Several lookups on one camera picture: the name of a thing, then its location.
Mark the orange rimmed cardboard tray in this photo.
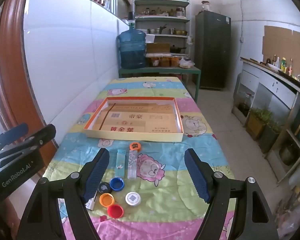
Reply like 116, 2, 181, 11
83, 96, 184, 142

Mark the green sauce bottle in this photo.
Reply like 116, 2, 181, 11
280, 57, 287, 73

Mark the potted green plant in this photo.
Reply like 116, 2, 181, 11
246, 108, 274, 141

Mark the gold lighter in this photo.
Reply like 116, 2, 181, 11
85, 191, 98, 211

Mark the brown wooden door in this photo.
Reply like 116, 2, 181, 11
0, 0, 58, 176

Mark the blue water jug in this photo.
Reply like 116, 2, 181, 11
118, 11, 146, 69

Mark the dark green refrigerator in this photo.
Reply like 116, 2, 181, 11
194, 10, 231, 90

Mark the white kitchen counter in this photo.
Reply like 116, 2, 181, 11
232, 60, 300, 181

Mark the green metal table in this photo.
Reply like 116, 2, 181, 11
119, 67, 201, 102

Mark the blue bottle cap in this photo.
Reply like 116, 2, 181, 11
109, 177, 125, 191

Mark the colourful cartoon quilt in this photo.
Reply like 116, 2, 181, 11
45, 77, 233, 239

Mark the clear glitter lighter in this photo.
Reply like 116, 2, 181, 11
127, 150, 138, 179

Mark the black bottle cap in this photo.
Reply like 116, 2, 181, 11
98, 182, 113, 194

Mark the orange cap with black label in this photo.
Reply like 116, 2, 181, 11
129, 142, 141, 152

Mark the white storage shelf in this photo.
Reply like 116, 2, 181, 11
133, 0, 192, 57

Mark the cardboard box on table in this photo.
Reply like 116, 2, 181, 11
146, 43, 170, 54

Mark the white QR code cap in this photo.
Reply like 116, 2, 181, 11
125, 191, 141, 206

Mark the plain orange bottle cap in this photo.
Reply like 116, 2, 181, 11
99, 193, 115, 208

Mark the red bottle cap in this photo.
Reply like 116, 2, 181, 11
107, 204, 124, 219

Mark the teal patterned lighter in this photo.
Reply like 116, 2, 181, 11
115, 150, 126, 178

